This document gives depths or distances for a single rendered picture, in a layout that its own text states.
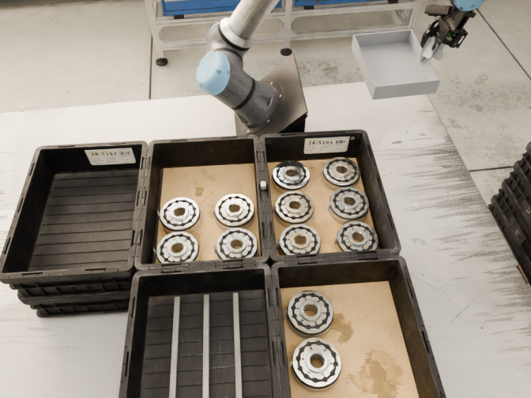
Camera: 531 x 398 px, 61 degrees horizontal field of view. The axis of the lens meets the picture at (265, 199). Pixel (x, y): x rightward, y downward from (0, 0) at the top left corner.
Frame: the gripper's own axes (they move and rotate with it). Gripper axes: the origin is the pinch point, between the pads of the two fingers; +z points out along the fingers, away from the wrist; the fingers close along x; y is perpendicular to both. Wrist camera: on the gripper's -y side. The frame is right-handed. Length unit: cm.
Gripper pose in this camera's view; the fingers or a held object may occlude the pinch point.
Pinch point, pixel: (423, 57)
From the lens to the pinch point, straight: 158.4
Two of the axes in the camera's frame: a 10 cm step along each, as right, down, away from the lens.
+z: -2.7, 6.2, 7.4
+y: 1.9, 7.9, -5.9
